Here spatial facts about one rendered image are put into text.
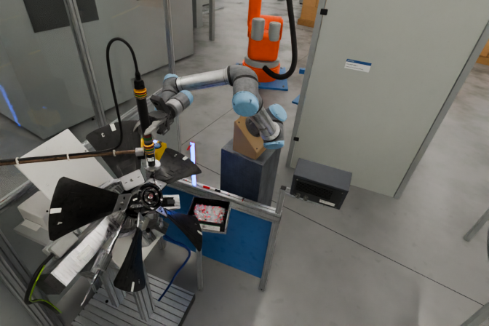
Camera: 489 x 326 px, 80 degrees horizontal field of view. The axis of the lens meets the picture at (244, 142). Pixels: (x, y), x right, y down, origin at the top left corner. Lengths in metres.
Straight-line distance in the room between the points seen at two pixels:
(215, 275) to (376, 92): 2.01
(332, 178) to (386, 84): 1.49
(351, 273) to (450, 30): 1.96
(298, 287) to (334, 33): 2.01
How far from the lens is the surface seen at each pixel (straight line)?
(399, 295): 2.74
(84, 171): 1.51
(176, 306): 2.29
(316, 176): 1.42
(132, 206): 1.31
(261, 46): 4.91
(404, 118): 2.91
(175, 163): 1.50
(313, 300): 2.47
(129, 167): 1.34
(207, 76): 1.42
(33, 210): 1.79
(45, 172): 1.45
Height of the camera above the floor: 2.15
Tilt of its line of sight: 37 degrees down
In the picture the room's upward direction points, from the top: 5 degrees clockwise
